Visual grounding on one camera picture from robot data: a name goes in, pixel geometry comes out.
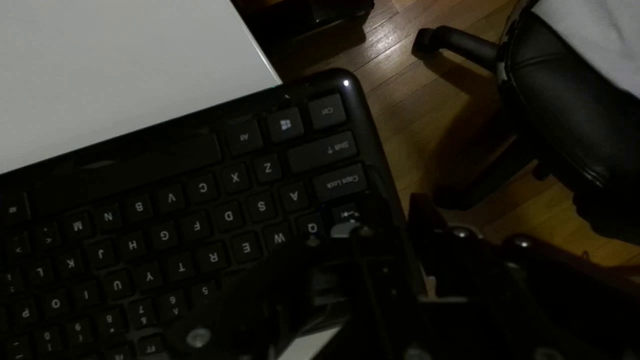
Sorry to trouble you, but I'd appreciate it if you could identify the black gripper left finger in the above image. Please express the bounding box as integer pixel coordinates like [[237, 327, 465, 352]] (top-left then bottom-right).
[[277, 215, 429, 360]]

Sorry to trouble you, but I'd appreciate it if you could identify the black computer keyboard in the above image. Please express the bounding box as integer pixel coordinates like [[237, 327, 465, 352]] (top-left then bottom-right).
[[0, 66, 410, 360]]

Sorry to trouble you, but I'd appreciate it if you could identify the dark box on floor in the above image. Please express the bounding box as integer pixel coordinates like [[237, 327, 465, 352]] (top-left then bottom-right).
[[229, 0, 376, 75]]

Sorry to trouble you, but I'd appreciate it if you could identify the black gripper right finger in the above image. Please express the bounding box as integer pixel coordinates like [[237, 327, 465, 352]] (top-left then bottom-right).
[[407, 192, 640, 360]]

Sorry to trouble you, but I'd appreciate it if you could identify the white cloth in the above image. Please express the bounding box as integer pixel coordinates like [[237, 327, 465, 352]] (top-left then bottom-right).
[[531, 0, 640, 99]]

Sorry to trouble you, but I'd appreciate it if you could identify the black office chair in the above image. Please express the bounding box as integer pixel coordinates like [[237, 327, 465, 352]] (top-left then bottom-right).
[[410, 0, 640, 247]]

